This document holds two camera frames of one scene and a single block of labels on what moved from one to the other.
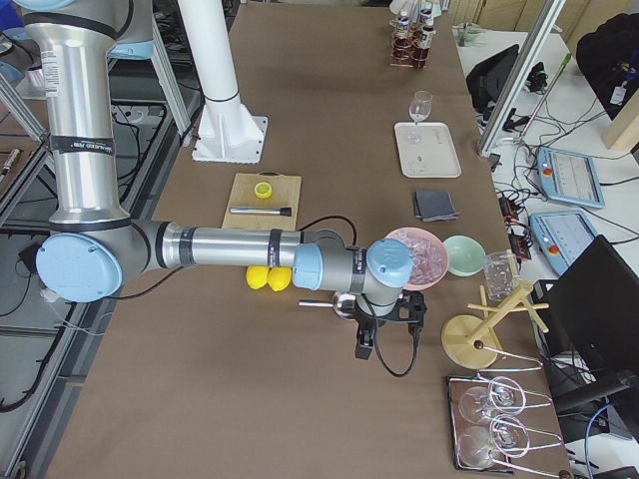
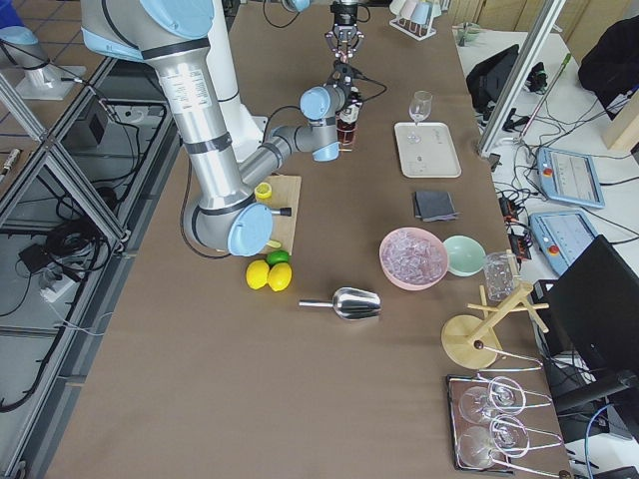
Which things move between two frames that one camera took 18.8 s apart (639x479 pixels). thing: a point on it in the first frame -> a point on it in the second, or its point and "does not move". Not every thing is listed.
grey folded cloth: (434, 206) does not move
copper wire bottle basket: (410, 44) -> (345, 133)
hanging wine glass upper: (503, 394) does not move
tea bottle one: (401, 50) -> (347, 120)
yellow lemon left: (257, 276) does not move
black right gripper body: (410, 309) -> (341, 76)
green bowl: (465, 255) does not move
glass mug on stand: (501, 274) does not move
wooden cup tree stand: (470, 342) does not move
